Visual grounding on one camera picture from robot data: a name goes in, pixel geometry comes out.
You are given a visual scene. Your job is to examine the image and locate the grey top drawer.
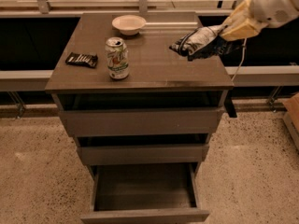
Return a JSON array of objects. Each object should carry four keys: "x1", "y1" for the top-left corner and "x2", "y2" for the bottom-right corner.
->
[{"x1": 60, "y1": 108, "x2": 224, "y2": 137}]

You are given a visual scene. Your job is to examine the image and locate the grey drawer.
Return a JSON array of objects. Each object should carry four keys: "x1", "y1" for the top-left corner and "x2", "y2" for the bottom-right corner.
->
[
  {"x1": 77, "y1": 144, "x2": 209, "y2": 165},
  {"x1": 60, "y1": 108, "x2": 224, "y2": 137},
  {"x1": 81, "y1": 163, "x2": 209, "y2": 224}
]

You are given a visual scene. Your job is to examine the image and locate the metal window railing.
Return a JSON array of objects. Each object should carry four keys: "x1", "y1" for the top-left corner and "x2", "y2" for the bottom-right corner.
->
[{"x1": 0, "y1": 0, "x2": 299, "y2": 17}]

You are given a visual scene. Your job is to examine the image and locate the green white soda can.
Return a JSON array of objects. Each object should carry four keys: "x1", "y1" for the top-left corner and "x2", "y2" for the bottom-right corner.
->
[{"x1": 106, "y1": 37, "x2": 129, "y2": 80}]

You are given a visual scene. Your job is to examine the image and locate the grey bottom drawer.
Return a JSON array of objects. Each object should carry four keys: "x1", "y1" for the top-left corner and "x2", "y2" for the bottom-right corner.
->
[{"x1": 81, "y1": 163, "x2": 209, "y2": 224}]

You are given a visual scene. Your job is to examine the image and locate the grey middle drawer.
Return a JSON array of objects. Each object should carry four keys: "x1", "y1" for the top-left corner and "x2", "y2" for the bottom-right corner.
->
[{"x1": 77, "y1": 144, "x2": 209, "y2": 165}]

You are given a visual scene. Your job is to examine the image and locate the grey drawer cabinet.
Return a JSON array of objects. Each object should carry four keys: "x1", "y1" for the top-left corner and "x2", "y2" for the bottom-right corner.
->
[{"x1": 44, "y1": 11, "x2": 238, "y2": 224}]

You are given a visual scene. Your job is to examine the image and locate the black snack bar wrapper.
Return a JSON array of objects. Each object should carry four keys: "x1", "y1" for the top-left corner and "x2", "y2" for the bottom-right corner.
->
[{"x1": 65, "y1": 52, "x2": 98, "y2": 68}]

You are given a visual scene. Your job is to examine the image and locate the blue chip bag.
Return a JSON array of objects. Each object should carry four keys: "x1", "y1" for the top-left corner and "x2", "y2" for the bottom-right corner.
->
[{"x1": 169, "y1": 25, "x2": 244, "y2": 62}]

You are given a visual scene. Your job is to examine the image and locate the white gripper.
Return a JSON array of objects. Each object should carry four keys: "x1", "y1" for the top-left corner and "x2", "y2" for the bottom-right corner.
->
[{"x1": 220, "y1": 0, "x2": 268, "y2": 41}]

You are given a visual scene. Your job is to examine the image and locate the white ceramic bowl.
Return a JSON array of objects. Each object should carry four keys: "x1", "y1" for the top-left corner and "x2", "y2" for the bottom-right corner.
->
[{"x1": 112, "y1": 15, "x2": 146, "y2": 35}]

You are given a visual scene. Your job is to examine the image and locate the white cable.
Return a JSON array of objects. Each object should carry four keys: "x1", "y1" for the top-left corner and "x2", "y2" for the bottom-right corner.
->
[{"x1": 231, "y1": 38, "x2": 248, "y2": 82}]

